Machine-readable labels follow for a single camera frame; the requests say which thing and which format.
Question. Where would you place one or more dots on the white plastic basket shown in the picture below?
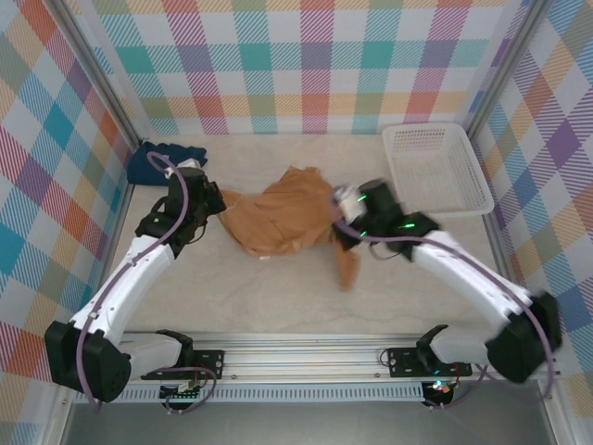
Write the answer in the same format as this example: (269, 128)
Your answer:
(435, 176)

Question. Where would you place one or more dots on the tan t-shirt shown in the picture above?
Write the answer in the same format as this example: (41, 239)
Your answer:
(287, 208)

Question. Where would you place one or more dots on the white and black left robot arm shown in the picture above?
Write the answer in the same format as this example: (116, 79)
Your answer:
(139, 278)

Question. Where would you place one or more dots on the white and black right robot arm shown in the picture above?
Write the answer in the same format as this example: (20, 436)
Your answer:
(463, 278)

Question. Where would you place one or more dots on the navy folded t-shirt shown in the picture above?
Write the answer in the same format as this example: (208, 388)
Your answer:
(143, 167)

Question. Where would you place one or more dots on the green circuit board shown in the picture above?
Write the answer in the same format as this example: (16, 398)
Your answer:
(183, 388)

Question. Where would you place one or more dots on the circuit board with lit LEDs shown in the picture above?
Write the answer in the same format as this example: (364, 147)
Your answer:
(440, 387)

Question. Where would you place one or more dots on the grey metal base panel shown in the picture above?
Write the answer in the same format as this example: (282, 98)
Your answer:
(301, 424)

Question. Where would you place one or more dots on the aluminium frame post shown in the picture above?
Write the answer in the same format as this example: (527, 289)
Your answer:
(502, 69)
(97, 69)

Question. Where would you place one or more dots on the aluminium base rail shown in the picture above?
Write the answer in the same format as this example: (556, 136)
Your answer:
(301, 357)

